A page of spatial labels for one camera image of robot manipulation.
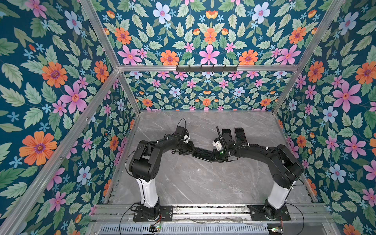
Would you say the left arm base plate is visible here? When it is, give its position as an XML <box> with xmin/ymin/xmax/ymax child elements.
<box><xmin>133</xmin><ymin>206</ymin><xmax>174</xmax><ymax>222</ymax></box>

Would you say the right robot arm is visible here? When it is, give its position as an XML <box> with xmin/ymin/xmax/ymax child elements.
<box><xmin>212</xmin><ymin>133</ymin><xmax>304</xmax><ymax>220</ymax></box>

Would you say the metal hook rail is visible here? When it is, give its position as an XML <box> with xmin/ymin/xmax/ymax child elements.
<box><xmin>176</xmin><ymin>65</ymin><xmax>238</xmax><ymax>73</ymax></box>

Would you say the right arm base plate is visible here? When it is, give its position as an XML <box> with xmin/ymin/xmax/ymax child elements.
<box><xmin>247</xmin><ymin>205</ymin><xmax>291</xmax><ymax>221</ymax></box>

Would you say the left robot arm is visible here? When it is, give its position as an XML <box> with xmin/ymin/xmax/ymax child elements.
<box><xmin>128</xmin><ymin>126</ymin><xmax>193</xmax><ymax>220</ymax></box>

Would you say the white ventilated cable duct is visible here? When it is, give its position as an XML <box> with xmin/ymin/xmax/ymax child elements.
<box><xmin>99</xmin><ymin>223</ymin><xmax>269</xmax><ymax>235</ymax></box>

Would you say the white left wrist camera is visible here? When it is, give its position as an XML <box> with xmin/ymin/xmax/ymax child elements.
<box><xmin>183</xmin><ymin>135</ymin><xmax>191</xmax><ymax>144</ymax></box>

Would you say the pink phone case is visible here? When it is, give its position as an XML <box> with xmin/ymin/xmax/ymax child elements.
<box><xmin>234</xmin><ymin>127</ymin><xmax>248</xmax><ymax>145</ymax></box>

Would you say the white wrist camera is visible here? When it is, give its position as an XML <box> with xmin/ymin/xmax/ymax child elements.
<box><xmin>212</xmin><ymin>140</ymin><xmax>224</xmax><ymax>151</ymax></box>
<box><xmin>183</xmin><ymin>135</ymin><xmax>191</xmax><ymax>144</ymax></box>

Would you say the aluminium front rail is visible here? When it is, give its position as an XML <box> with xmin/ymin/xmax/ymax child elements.
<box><xmin>90</xmin><ymin>203</ymin><xmax>335</xmax><ymax>224</ymax></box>

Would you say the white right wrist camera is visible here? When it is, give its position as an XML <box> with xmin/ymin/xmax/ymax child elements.
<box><xmin>212</xmin><ymin>140</ymin><xmax>224</xmax><ymax>151</ymax></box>

